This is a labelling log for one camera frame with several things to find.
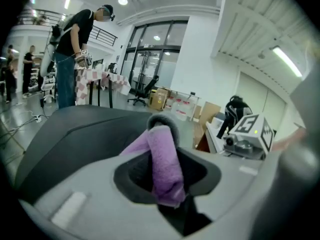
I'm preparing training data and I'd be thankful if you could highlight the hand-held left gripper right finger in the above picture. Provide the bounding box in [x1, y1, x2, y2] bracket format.
[177, 147, 281, 222]

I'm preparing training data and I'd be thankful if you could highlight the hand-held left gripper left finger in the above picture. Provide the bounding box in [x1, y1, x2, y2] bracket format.
[18, 153, 186, 240]

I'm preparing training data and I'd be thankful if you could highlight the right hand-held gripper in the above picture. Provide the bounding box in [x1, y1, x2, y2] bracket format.
[222, 113, 276, 160]

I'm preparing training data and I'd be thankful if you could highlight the grey and purple cloth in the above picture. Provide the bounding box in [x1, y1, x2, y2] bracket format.
[119, 113, 188, 208]

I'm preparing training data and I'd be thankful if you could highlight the person's right forearm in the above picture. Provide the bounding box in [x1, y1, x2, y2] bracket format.
[271, 128, 308, 153]

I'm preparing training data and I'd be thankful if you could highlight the white washbasin cabinet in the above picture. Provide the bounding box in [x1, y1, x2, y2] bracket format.
[204, 118, 227, 155]

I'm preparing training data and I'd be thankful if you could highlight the plain brown cardboard box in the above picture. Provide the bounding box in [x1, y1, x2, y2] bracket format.
[193, 101, 222, 125]

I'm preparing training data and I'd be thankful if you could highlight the water bottle pack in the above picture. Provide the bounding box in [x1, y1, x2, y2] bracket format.
[174, 100, 195, 121]
[166, 96, 177, 110]

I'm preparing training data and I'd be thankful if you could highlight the open labelled cardboard box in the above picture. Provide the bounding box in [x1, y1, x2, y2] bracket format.
[149, 87, 171, 111]

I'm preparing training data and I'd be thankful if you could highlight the black office chair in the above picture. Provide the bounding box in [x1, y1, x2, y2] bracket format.
[126, 75, 160, 107]

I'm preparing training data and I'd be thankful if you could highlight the white wheeled stand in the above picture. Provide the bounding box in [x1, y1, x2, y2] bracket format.
[41, 76, 57, 104]

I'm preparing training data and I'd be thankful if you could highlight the table with checked tablecloth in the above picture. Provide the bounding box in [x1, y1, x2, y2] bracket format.
[74, 67, 132, 110]

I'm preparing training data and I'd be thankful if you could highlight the black-framed glass double door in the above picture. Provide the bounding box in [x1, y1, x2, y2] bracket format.
[120, 20, 189, 95]

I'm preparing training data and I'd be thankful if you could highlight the black balcony railing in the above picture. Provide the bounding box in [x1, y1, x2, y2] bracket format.
[16, 8, 119, 47]

